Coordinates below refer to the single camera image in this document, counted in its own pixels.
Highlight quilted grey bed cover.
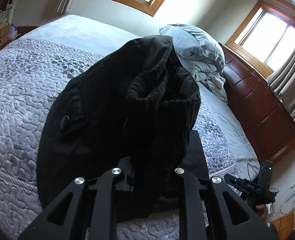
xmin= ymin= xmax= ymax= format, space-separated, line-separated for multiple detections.
xmin=0 ymin=37 xmax=241 ymax=240

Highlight folded grey comforter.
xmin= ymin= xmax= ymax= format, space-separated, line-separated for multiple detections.
xmin=159 ymin=24 xmax=228 ymax=103

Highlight grey curtain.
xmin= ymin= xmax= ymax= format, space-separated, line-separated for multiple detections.
xmin=266 ymin=49 xmax=295 ymax=121

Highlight right hand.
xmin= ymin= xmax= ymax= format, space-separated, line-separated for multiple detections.
xmin=255 ymin=204 xmax=269 ymax=226

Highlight light blue bed sheet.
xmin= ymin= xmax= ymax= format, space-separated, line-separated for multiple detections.
xmin=23 ymin=15 xmax=260 ymax=179

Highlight red-brown wooden headboard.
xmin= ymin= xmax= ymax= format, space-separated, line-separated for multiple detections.
xmin=222 ymin=46 xmax=295 ymax=163

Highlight black cable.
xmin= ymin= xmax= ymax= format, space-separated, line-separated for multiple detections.
xmin=245 ymin=163 xmax=261 ymax=181

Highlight black pants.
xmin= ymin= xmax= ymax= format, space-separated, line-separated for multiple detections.
xmin=36 ymin=35 xmax=208 ymax=218

